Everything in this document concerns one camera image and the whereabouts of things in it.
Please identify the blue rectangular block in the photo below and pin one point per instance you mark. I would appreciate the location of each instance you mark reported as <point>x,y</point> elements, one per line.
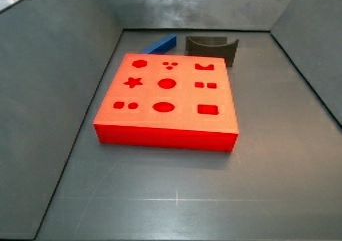
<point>162,45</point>

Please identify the black curved fixture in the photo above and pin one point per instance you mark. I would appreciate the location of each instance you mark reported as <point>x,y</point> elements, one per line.
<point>209,46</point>

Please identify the red shape-sorting board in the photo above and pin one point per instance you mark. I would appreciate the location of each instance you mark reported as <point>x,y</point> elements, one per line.
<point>169,101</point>

